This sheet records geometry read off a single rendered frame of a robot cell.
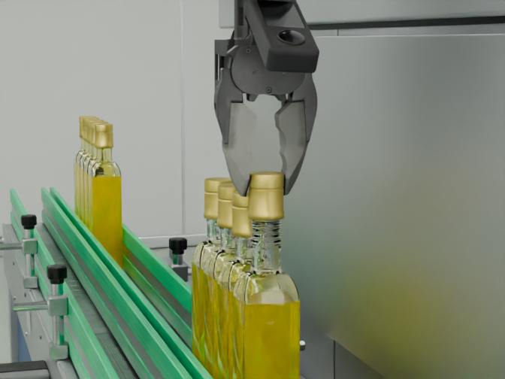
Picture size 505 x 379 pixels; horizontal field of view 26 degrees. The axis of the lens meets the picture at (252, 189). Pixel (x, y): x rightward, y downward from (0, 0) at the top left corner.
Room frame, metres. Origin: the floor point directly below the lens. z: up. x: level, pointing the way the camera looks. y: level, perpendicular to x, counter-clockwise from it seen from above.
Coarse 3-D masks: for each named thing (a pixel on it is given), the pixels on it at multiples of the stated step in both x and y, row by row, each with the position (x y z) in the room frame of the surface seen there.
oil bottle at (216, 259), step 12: (216, 252) 1.16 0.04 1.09; (228, 252) 1.15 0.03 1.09; (216, 264) 1.14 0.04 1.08; (204, 276) 1.17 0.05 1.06; (216, 276) 1.13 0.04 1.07; (204, 288) 1.17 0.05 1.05; (216, 288) 1.13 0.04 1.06; (204, 300) 1.17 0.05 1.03; (216, 300) 1.13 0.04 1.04; (204, 312) 1.17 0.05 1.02; (216, 312) 1.13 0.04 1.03; (204, 324) 1.17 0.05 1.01; (216, 324) 1.13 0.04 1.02; (204, 336) 1.17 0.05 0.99; (216, 336) 1.13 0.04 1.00; (204, 348) 1.17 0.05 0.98; (216, 348) 1.13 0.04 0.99; (204, 360) 1.17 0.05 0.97; (216, 360) 1.13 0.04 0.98; (216, 372) 1.13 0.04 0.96
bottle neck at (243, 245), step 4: (236, 240) 1.10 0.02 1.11; (240, 240) 1.09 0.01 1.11; (244, 240) 1.09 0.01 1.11; (248, 240) 1.09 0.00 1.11; (236, 244) 1.10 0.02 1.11; (240, 244) 1.09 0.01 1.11; (244, 244) 1.09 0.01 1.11; (248, 244) 1.09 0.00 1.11; (236, 248) 1.10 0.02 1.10; (240, 248) 1.09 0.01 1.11; (244, 248) 1.09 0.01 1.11; (248, 248) 1.09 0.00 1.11; (236, 252) 1.10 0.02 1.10; (240, 252) 1.09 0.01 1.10; (244, 252) 1.09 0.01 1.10; (248, 252) 1.09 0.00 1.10; (236, 256) 1.10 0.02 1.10; (240, 256) 1.09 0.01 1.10; (244, 256) 1.09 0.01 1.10; (248, 256) 1.09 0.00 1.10
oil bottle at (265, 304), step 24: (240, 288) 1.04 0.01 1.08; (264, 288) 1.02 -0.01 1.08; (288, 288) 1.03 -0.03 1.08; (240, 312) 1.03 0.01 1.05; (264, 312) 1.02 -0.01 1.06; (288, 312) 1.03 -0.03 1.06; (240, 336) 1.03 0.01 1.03; (264, 336) 1.02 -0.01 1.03; (288, 336) 1.03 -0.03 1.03; (240, 360) 1.03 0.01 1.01; (264, 360) 1.02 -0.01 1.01; (288, 360) 1.03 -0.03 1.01
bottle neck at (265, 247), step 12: (252, 228) 1.05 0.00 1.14; (264, 228) 1.04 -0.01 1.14; (276, 228) 1.04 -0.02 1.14; (252, 240) 1.05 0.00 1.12; (264, 240) 1.04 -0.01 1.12; (276, 240) 1.04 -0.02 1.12; (252, 252) 1.04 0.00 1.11; (264, 252) 1.04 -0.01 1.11; (276, 252) 1.04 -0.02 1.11; (252, 264) 1.04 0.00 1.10; (264, 264) 1.04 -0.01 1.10; (276, 264) 1.04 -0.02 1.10
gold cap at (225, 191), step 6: (222, 186) 1.15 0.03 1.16; (228, 186) 1.15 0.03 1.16; (234, 186) 1.15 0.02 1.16; (222, 192) 1.15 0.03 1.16; (228, 192) 1.14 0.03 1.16; (222, 198) 1.15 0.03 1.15; (228, 198) 1.14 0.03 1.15; (222, 204) 1.15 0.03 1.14; (228, 204) 1.14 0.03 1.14; (222, 210) 1.15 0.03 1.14; (228, 210) 1.14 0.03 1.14; (222, 216) 1.15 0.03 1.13; (228, 216) 1.14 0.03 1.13; (222, 222) 1.15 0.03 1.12; (228, 222) 1.14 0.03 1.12; (228, 228) 1.14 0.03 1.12
